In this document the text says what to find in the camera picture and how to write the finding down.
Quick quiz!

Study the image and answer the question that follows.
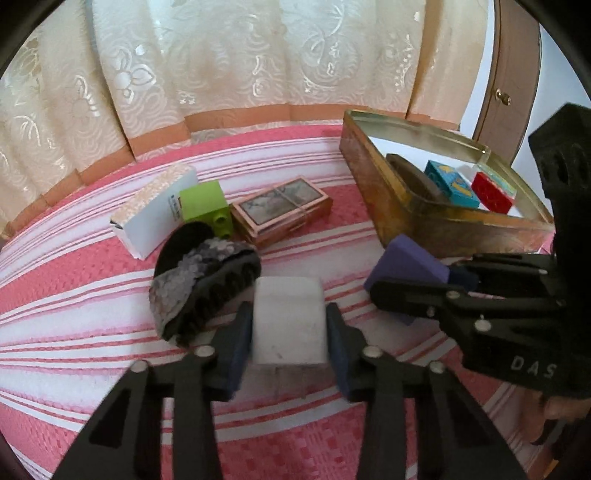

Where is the black sequined hair clip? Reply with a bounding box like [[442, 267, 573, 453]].
[[148, 222, 262, 348]]

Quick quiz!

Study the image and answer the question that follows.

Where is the green toy block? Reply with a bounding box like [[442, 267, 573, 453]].
[[179, 180, 232, 241]]

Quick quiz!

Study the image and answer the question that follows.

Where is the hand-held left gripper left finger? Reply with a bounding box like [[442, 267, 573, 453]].
[[55, 302, 254, 480]]

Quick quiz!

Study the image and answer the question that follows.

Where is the cream floral curtain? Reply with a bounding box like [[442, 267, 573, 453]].
[[0, 0, 490, 241]]

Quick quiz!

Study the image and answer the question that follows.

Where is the red toy block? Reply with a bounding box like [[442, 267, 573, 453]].
[[471, 172, 515, 214]]

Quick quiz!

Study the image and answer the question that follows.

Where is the white rectangular block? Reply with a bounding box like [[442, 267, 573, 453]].
[[252, 275, 329, 367]]

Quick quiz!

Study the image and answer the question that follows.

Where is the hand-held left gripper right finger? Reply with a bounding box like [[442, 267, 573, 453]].
[[325, 302, 527, 480]]

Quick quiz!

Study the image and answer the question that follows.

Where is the person's right hand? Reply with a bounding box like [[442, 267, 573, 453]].
[[542, 396, 591, 428]]

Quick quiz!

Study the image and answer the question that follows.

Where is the dark brown oval case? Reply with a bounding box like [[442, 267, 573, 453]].
[[385, 154, 441, 204]]

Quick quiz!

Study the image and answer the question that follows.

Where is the blue toy block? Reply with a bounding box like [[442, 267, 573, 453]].
[[425, 160, 481, 209]]

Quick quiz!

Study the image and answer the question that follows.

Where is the brown wooden door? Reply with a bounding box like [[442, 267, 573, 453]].
[[471, 0, 543, 162]]

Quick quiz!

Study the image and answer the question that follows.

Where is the gold metal tin box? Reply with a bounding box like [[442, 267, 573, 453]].
[[338, 109, 555, 259]]

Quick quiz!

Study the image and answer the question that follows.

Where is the copper framed card box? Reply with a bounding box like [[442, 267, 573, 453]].
[[230, 176, 333, 250]]

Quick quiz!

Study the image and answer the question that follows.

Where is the purple foam block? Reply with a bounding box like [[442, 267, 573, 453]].
[[363, 234, 450, 326]]

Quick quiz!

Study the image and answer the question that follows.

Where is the peach floral patterned box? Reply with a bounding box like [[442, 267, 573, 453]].
[[110, 165, 198, 260]]

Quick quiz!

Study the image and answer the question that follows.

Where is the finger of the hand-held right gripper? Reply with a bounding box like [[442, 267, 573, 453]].
[[445, 252, 561, 296], [370, 275, 561, 325]]

